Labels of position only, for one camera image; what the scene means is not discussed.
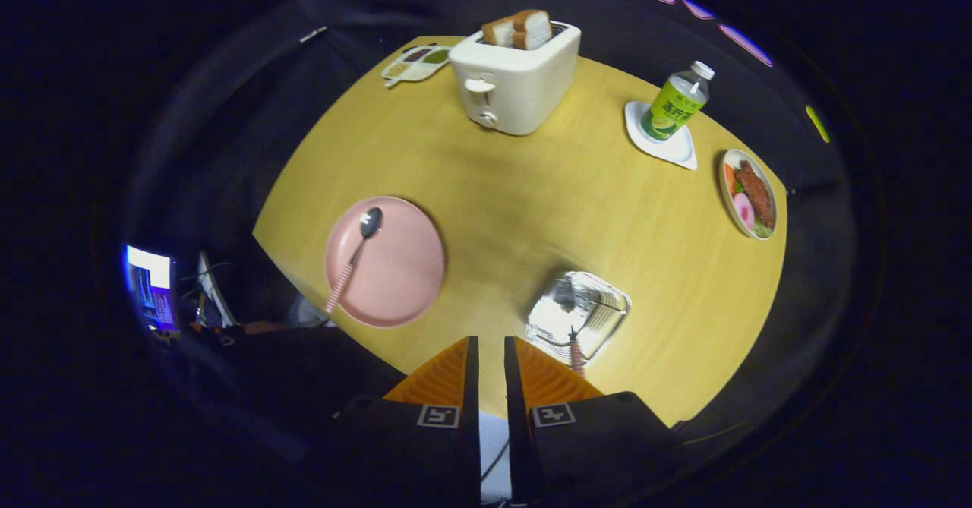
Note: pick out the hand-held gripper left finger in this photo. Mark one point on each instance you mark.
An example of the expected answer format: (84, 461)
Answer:
(471, 417)

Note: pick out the silver clip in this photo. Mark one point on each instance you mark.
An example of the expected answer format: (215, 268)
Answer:
(312, 34)

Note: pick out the white coaster dish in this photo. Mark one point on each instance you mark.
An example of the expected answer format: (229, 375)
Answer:
(676, 149)

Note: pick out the white toaster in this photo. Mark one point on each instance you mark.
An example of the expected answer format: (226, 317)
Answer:
(524, 86)

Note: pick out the pink plate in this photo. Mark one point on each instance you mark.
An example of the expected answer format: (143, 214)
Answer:
(402, 272)

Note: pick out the white plate of food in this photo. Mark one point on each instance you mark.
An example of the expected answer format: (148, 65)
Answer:
(752, 193)

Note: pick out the white divided sauce dish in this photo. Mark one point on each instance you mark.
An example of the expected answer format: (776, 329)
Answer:
(416, 64)

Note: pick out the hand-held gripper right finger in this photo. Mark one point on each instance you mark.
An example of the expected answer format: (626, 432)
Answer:
(516, 432)

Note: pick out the lit computer monitor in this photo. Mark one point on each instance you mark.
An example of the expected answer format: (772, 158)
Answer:
(150, 288)

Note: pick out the green label drink bottle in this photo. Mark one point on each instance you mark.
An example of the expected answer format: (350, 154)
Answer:
(672, 105)

